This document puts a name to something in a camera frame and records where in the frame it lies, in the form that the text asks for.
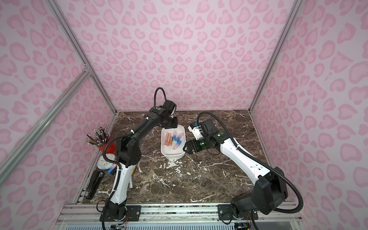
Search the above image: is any pink blue square lipstick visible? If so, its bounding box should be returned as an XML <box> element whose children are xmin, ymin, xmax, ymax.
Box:
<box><xmin>173</xmin><ymin>140</ymin><xmax>182</xmax><ymax>150</ymax></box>

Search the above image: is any white storage box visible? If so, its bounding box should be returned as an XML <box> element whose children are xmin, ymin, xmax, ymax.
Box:
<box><xmin>161</xmin><ymin>125</ymin><xmax>186</xmax><ymax>161</ymax></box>

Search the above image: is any pink lip gloss tube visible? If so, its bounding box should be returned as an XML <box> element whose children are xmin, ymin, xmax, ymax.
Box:
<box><xmin>164</xmin><ymin>132</ymin><xmax>170</xmax><ymax>146</ymax></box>

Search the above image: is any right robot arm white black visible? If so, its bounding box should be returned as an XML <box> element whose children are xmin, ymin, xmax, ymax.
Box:
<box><xmin>183</xmin><ymin>119</ymin><xmax>288</xmax><ymax>219</ymax></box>

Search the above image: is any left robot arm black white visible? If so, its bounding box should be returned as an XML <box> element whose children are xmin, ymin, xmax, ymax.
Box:
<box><xmin>100</xmin><ymin>100</ymin><xmax>178</xmax><ymax>228</ymax></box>

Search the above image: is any bundle of coloured pencils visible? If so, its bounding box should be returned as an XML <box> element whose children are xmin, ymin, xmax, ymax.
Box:
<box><xmin>86</xmin><ymin>126</ymin><xmax>110</xmax><ymax>147</ymax></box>

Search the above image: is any black stapler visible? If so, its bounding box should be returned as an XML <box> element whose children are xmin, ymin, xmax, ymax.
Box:
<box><xmin>84</xmin><ymin>169</ymin><xmax>105</xmax><ymax>200</ymax></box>

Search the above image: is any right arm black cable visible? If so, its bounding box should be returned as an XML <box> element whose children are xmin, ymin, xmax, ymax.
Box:
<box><xmin>196</xmin><ymin>111</ymin><xmax>304</xmax><ymax>214</ymax></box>

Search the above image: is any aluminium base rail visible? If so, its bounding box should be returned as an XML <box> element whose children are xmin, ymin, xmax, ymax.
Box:
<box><xmin>55</xmin><ymin>203</ymin><xmax>306</xmax><ymax>230</ymax></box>

